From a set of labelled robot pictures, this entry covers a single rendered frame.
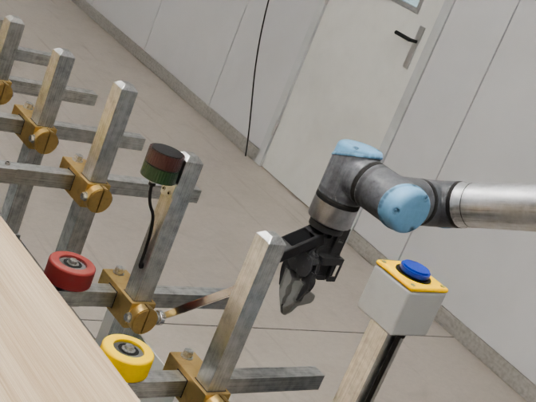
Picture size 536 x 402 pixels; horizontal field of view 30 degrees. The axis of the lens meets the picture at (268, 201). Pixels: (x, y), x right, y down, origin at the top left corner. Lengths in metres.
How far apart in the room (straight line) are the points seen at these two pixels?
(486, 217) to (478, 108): 2.85
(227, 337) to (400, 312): 0.36
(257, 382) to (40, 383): 0.44
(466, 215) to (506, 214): 0.09
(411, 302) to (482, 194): 0.65
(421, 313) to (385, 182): 0.60
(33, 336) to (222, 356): 0.28
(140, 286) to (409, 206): 0.50
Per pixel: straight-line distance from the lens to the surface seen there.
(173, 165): 1.59
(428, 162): 4.84
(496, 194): 1.85
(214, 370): 1.53
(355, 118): 5.28
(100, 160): 1.85
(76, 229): 1.90
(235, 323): 1.49
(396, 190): 1.81
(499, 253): 4.50
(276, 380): 1.70
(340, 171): 1.89
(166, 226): 1.66
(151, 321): 1.72
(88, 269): 1.68
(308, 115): 5.58
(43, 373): 1.38
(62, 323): 1.51
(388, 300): 1.25
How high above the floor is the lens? 1.62
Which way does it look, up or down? 18 degrees down
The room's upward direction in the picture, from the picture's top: 22 degrees clockwise
